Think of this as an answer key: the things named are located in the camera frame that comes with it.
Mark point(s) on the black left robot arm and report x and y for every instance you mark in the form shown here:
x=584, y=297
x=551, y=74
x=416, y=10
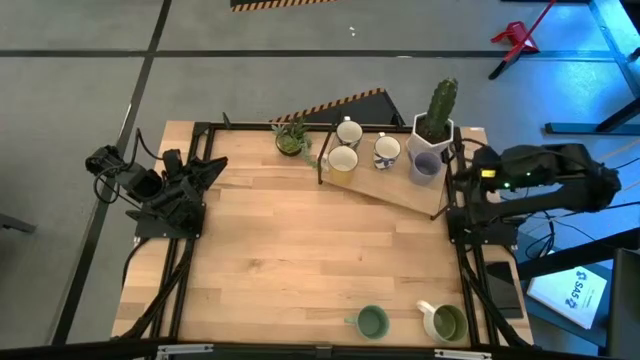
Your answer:
x=170, y=220

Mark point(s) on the white mug green inside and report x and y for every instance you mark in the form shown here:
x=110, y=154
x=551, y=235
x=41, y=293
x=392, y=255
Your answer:
x=445, y=322

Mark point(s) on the black mat hazard edge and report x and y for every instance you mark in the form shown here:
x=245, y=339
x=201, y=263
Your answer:
x=365, y=110

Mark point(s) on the red metal floor stand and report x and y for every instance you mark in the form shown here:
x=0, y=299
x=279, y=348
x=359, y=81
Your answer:
x=517, y=37

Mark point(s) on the hazard stripe floor tape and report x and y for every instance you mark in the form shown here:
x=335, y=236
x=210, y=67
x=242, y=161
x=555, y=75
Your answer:
x=280, y=5

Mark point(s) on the cactus in white pot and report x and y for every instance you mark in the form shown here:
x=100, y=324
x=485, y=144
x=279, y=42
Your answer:
x=440, y=107

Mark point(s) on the blue floral white mug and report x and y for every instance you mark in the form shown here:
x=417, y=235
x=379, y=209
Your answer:
x=386, y=149

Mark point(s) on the dark side table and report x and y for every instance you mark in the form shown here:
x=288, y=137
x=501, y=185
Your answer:
x=550, y=320

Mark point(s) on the lavender mug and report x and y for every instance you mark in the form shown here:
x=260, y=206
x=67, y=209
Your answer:
x=425, y=170

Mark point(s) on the wooden shelf black frame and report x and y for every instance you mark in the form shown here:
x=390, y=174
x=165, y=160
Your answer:
x=395, y=190

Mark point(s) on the black desk leg frame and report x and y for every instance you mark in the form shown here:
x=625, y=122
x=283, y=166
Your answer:
x=612, y=30

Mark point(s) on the sage green mug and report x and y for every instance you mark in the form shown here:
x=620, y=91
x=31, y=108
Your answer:
x=372, y=322

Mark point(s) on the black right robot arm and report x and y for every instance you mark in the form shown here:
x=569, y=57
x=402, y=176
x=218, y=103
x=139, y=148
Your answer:
x=575, y=192

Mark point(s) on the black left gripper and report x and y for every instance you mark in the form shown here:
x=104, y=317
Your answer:
x=185, y=177

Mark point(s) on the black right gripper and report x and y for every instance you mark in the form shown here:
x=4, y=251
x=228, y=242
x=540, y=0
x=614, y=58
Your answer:
x=489, y=170

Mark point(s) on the white box with logo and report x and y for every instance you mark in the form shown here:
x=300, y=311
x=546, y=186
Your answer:
x=565, y=295

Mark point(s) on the dark floor object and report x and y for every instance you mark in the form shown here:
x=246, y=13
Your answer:
x=15, y=223

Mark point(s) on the succulent in black pot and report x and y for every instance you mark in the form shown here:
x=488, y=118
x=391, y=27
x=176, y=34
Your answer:
x=290, y=142

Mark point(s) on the black table frame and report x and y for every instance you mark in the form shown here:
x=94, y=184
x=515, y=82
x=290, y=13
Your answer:
x=250, y=126

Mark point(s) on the small white mug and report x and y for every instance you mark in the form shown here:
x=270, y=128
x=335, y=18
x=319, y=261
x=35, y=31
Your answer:
x=349, y=134

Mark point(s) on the silver frame bracket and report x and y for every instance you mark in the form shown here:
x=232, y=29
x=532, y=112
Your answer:
x=185, y=350
x=462, y=354

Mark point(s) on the black tablet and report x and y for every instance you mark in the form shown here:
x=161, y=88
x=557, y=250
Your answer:
x=502, y=290

